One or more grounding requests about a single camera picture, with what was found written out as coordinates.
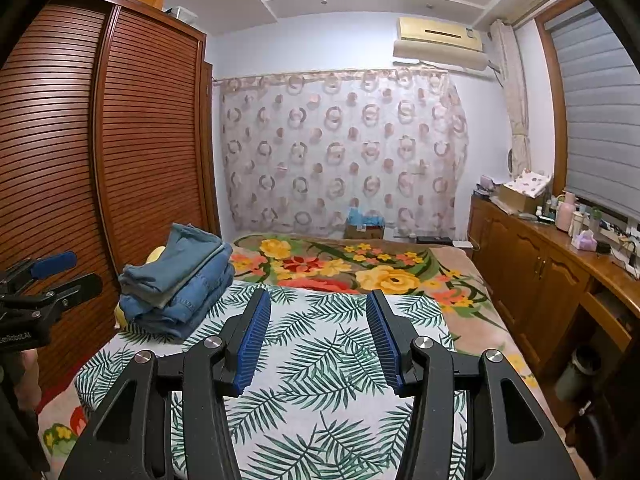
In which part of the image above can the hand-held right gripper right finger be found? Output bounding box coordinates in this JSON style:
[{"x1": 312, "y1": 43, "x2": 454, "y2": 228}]
[{"x1": 365, "y1": 289, "x2": 581, "y2": 480}]

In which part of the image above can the wooden louvered wardrobe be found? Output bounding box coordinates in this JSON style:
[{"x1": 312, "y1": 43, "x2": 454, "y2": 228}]
[{"x1": 0, "y1": 0, "x2": 222, "y2": 406}]

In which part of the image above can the floral blanket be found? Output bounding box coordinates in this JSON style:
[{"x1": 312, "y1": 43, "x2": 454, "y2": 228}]
[{"x1": 40, "y1": 232, "x2": 543, "y2": 463}]

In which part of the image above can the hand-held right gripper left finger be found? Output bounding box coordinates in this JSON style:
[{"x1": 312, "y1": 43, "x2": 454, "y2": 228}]
[{"x1": 57, "y1": 287, "x2": 273, "y2": 480}]

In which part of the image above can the cardboard box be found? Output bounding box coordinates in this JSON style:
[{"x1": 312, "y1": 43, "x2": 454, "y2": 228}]
[{"x1": 344, "y1": 222, "x2": 386, "y2": 241}]

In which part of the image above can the wooden side cabinet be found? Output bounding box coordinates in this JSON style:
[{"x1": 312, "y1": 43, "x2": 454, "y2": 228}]
[{"x1": 467, "y1": 194, "x2": 640, "y2": 413}]

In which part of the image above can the cream air conditioner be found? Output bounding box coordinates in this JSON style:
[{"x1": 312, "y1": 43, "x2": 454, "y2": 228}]
[{"x1": 392, "y1": 16, "x2": 488, "y2": 75}]

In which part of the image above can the leaf print bed sheet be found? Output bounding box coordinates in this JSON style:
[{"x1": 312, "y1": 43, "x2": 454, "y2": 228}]
[{"x1": 74, "y1": 280, "x2": 468, "y2": 480}]

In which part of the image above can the stack of folded clothes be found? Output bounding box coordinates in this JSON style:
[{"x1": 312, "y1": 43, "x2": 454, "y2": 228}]
[{"x1": 117, "y1": 242, "x2": 237, "y2": 345}]

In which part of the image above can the blue plastic bag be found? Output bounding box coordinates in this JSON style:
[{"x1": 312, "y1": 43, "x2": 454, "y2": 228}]
[{"x1": 347, "y1": 208, "x2": 385, "y2": 228}]

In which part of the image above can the pink thermos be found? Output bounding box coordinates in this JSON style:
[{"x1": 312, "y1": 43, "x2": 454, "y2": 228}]
[{"x1": 556, "y1": 192, "x2": 581, "y2": 233}]

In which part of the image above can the white storage box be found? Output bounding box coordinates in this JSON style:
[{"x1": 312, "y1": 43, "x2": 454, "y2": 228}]
[{"x1": 167, "y1": 6, "x2": 201, "y2": 25}]

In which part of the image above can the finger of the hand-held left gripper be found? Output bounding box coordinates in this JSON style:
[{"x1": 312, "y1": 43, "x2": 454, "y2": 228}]
[
  {"x1": 0, "y1": 272, "x2": 103, "y2": 318},
  {"x1": 0, "y1": 251, "x2": 78, "y2": 288}
]

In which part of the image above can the person's left forearm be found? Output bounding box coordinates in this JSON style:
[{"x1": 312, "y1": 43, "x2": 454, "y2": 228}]
[{"x1": 0, "y1": 347, "x2": 51, "y2": 473}]

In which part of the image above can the box with spotted cloth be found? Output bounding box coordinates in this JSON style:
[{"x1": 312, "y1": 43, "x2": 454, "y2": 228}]
[{"x1": 497, "y1": 169, "x2": 552, "y2": 213}]

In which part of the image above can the grey trash bin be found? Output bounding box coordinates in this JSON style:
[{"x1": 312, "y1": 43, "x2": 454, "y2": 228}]
[{"x1": 554, "y1": 346, "x2": 603, "y2": 402}]

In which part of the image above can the grey window blind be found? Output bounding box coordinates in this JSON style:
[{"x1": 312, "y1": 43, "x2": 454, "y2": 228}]
[{"x1": 542, "y1": 0, "x2": 640, "y2": 223}]

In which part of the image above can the circle pattern curtain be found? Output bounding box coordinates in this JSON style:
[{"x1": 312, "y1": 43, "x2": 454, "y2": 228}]
[{"x1": 214, "y1": 70, "x2": 471, "y2": 242}]

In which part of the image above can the tied cream curtain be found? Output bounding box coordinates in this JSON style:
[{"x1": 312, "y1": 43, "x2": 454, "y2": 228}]
[{"x1": 489, "y1": 19, "x2": 533, "y2": 181}]

